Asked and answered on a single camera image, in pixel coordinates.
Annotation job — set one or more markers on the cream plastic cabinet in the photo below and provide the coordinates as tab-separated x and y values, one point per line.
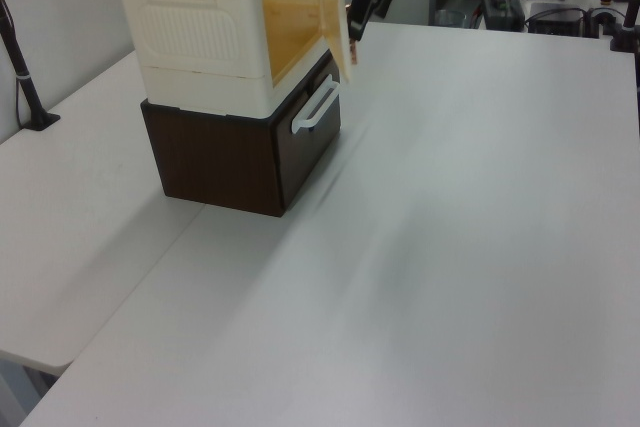
190	22

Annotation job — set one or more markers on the dark brown drawer box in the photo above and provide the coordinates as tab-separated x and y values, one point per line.
215	157

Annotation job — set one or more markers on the black electronics box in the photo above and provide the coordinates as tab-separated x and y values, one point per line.
555	19

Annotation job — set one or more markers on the cream cabinet door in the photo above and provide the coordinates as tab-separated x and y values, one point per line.
335	22

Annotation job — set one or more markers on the black camera stand pole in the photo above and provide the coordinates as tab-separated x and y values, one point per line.
22	82

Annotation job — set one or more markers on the black device with green parts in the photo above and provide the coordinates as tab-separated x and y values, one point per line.
502	9

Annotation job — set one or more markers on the black clamp-mounted pole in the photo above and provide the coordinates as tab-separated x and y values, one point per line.
627	22

